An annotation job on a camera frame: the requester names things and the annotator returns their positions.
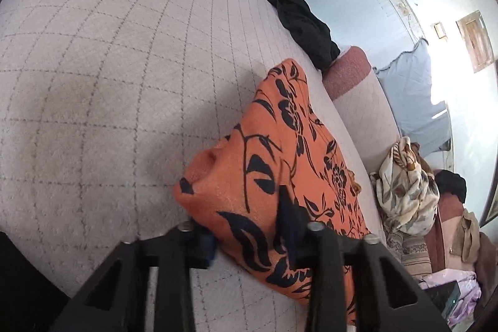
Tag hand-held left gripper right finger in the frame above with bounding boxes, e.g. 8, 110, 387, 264
277, 196, 451, 332

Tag orange floral sweater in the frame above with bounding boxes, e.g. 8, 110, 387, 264
173, 59, 372, 327

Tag lilac cloth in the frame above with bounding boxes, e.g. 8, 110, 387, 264
418, 269, 483, 329

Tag black clothes pile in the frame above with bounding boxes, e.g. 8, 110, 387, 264
225, 0, 341, 71

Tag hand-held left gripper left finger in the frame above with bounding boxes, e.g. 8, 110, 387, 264
50, 222, 215, 332

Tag cream floral cloth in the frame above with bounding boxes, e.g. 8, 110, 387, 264
369, 136, 440, 235

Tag black box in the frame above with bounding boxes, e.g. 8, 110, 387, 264
424, 281, 462, 317

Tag pink quilted sofa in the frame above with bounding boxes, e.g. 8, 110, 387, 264
0, 0, 483, 332

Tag wooden wall frame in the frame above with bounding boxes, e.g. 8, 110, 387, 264
456, 10, 495, 74

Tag beige garment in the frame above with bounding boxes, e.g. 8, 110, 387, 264
451, 208, 496, 278

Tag black cloth on sofa back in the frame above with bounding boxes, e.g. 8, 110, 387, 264
434, 169, 467, 202

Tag striped floral cushion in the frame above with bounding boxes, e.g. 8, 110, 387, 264
383, 229, 432, 278

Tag light blue hanging cloth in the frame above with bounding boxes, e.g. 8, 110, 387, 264
374, 38, 454, 157

